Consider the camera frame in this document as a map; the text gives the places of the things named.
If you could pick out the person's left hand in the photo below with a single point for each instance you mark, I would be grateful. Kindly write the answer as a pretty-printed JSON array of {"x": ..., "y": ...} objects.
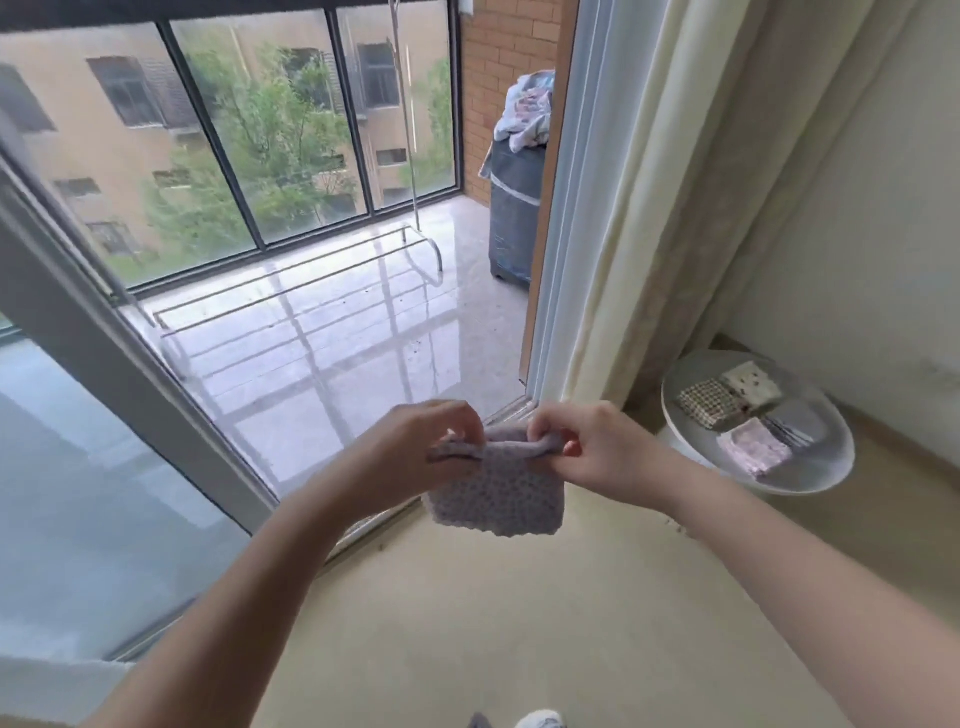
[{"x": 405, "y": 450}]

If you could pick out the pink floral cloth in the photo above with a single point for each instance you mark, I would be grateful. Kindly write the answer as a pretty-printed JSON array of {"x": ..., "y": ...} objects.
[{"x": 753, "y": 447}]

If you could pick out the person's right forearm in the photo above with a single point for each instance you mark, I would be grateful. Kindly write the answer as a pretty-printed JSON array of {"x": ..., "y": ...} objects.
[{"x": 833, "y": 585}]

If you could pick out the white bundled curtain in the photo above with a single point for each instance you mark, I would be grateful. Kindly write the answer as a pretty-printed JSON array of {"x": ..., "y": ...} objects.
[{"x": 675, "y": 165}]

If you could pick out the metal drying rack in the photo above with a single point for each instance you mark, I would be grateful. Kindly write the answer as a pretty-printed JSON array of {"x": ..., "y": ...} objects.
[{"x": 300, "y": 270}]

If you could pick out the dark balcony window frame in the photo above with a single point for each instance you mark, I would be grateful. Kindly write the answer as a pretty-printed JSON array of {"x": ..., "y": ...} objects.
[{"x": 255, "y": 120}]

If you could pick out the cream polka dot cloths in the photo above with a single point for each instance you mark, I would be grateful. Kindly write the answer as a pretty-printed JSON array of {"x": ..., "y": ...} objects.
[{"x": 753, "y": 384}]

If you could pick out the person's right hand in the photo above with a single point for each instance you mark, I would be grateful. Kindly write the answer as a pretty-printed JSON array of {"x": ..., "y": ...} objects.
[{"x": 615, "y": 450}]

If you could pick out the person's left forearm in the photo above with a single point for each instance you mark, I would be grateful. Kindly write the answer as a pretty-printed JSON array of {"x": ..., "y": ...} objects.
[{"x": 225, "y": 615}]

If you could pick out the white round table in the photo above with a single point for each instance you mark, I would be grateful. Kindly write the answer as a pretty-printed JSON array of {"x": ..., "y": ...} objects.
[{"x": 825, "y": 465}]

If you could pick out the brown checked cloth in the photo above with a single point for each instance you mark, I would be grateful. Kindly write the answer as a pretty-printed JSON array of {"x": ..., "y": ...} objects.
[{"x": 708, "y": 402}]

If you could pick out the dark blue tarpaulin cover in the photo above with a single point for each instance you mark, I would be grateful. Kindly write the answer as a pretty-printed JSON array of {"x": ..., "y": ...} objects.
[{"x": 515, "y": 218}]

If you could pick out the white patterned cloth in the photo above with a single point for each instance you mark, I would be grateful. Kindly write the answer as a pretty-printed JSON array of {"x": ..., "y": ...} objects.
[{"x": 528, "y": 108}]

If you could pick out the pile of dotted cloths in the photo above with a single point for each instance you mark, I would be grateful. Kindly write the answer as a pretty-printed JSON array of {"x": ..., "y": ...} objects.
[
  {"x": 800, "y": 428},
  {"x": 495, "y": 488}
]

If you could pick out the person's white shoe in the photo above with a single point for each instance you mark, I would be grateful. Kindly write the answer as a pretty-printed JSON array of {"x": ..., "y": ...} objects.
[{"x": 540, "y": 719}]

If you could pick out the white sliding door frame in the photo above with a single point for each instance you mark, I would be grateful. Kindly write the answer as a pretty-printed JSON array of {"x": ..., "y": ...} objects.
[{"x": 120, "y": 390}]

